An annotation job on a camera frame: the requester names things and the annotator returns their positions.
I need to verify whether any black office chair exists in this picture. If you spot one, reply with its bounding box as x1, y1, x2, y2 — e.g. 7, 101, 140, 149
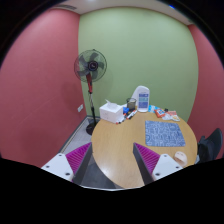
195, 128, 223, 164

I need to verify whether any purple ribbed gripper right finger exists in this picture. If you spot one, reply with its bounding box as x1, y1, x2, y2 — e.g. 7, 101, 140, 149
132, 142, 184, 185

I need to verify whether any blue small packet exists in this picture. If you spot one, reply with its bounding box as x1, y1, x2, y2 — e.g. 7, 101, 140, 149
148, 105, 155, 113

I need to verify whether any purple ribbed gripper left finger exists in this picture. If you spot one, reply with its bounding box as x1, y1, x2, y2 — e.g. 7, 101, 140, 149
41, 141, 94, 186

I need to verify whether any blue patterned mouse pad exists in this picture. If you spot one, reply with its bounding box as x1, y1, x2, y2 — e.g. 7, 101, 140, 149
145, 121, 186, 147

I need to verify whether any white tissue box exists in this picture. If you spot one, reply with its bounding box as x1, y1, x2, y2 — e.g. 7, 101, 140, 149
99, 100, 123, 123

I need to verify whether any beige computer mouse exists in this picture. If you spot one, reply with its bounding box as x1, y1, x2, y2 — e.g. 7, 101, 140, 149
174, 151, 188, 167

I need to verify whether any white wall socket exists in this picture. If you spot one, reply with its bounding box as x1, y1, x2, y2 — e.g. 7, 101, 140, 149
78, 104, 83, 112

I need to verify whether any black red marker pen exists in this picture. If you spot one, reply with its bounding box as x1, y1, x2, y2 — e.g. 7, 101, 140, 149
126, 110, 137, 119

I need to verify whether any orange snack packet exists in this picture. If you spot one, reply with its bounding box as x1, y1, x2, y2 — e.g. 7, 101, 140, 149
155, 109, 166, 118

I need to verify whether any white air purifier device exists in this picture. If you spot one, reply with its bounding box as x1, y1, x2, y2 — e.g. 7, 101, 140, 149
132, 86, 150, 112

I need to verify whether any black red standing fan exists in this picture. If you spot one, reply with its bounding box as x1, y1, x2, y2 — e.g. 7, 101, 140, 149
74, 49, 107, 135

